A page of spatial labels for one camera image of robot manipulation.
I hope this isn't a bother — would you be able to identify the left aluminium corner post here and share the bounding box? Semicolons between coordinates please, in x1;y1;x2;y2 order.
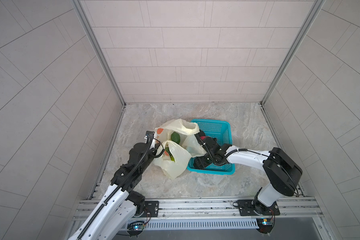
71;0;126;108

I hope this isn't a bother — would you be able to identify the right aluminium corner post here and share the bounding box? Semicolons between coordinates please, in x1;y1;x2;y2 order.
260;0;326;106

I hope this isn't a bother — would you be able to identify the dark green avocado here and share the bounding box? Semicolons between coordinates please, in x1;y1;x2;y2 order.
171;132;181;145

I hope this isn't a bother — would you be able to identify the aluminium corner post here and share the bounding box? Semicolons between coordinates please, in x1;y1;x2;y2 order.
71;0;126;108
260;0;326;106

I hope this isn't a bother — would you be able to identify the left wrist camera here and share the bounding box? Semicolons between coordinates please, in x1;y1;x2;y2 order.
145;131;155;145

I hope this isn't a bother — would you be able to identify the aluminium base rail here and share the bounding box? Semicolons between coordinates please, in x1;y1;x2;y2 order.
121;197;324;236

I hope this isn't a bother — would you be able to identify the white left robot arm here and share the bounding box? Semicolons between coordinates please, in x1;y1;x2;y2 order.
69;131;165;240

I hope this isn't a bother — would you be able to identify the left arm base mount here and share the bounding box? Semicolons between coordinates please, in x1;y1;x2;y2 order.
127;191;159;218

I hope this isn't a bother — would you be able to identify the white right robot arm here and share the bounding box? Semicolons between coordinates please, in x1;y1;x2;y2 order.
194;132;303;212

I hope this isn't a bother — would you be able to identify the circuit board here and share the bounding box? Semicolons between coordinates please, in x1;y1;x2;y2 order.
127;221;146;237
256;219;275;235

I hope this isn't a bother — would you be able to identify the teal plastic basket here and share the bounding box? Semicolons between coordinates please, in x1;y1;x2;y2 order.
187;119;235;175

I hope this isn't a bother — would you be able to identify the translucent cream plastic bag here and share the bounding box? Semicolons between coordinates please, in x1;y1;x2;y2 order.
153;119;206;180

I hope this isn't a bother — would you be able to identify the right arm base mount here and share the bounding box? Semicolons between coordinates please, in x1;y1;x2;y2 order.
233;199;281;217

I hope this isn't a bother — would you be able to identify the left circuit board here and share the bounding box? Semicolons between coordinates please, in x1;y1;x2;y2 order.
127;221;146;237

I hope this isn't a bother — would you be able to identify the right circuit board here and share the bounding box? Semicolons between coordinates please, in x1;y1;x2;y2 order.
256;219;275;235

